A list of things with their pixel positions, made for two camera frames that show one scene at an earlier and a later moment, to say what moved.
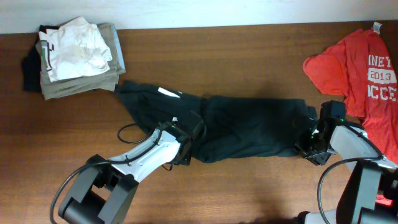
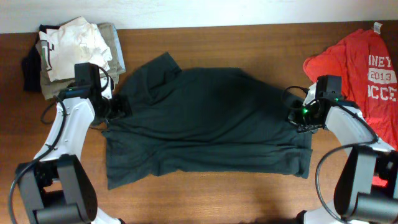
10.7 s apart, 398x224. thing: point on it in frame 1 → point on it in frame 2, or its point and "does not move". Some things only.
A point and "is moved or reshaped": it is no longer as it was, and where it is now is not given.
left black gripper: [186, 157] → [99, 117]
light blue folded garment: [119, 47] does not move
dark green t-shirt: [234, 128] is moved or reshaped
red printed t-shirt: [362, 65] does not move
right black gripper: [318, 158] → [292, 116]
